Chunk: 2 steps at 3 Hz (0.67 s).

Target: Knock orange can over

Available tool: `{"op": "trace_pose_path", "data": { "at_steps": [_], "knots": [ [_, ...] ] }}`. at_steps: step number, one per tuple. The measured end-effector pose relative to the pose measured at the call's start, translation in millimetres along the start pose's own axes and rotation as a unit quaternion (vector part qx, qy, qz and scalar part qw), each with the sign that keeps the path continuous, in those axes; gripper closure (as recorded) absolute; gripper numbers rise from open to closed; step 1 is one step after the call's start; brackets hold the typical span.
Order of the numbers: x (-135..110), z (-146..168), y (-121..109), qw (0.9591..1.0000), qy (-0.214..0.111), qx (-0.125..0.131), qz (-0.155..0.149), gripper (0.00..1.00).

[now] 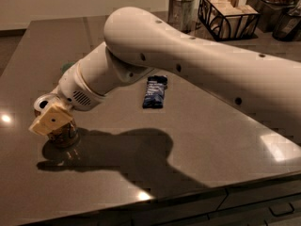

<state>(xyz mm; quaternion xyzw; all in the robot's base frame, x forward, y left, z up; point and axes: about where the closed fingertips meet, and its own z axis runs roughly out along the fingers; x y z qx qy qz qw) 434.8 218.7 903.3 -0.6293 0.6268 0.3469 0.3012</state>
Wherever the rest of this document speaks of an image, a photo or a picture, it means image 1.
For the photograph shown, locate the dark box under jar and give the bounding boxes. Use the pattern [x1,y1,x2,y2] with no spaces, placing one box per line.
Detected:
[246,0,290,32]

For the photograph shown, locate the blue snack bag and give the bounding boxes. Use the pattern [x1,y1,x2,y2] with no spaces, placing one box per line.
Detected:
[142,75,167,108]

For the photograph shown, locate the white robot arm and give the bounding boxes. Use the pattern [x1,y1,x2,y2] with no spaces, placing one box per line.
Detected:
[29,7,301,143]

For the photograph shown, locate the metal cup with cotton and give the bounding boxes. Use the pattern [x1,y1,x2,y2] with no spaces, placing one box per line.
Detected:
[167,0,195,33]

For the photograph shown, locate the black wire napkin holder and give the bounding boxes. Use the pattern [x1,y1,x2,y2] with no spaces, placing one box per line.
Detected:
[198,0,260,41]

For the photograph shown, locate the black drawer handle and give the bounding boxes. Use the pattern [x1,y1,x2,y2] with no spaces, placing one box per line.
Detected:
[269,202,295,218]

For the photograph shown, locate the dark glass container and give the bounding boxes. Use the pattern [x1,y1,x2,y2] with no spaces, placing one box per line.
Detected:
[272,6,301,41]

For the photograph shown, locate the orange soda can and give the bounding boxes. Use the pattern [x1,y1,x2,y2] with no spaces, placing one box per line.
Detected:
[33,92,80,149]

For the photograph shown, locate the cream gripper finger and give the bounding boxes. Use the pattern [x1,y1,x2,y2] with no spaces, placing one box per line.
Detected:
[29,97,72,136]

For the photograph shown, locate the green and yellow sponge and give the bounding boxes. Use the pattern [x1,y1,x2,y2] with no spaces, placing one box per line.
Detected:
[60,62,75,74]

